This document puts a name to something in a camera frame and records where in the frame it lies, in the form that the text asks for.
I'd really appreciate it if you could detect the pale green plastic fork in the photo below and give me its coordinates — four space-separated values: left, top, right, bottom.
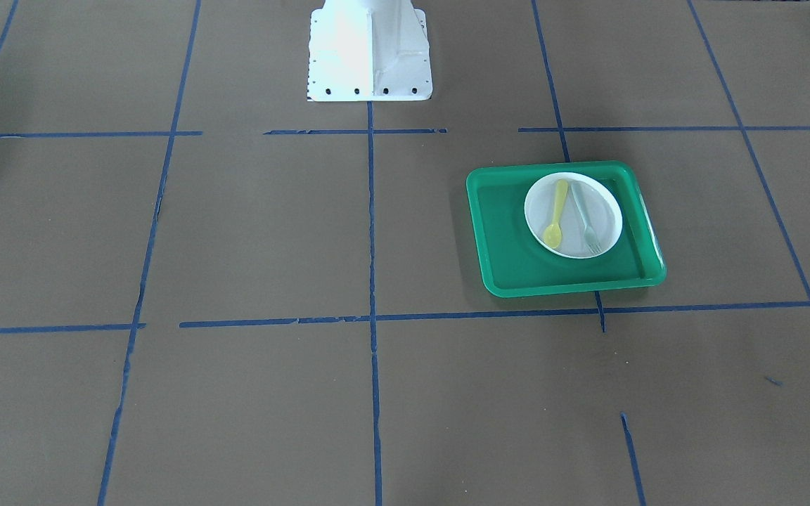
571 181 602 256

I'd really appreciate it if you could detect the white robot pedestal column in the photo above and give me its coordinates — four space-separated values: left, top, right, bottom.
307 1 433 103

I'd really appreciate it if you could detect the yellow plastic spoon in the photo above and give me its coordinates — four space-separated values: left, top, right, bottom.
543 179 570 250

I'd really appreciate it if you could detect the green plastic tray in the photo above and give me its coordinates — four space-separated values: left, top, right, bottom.
465 161 667 298

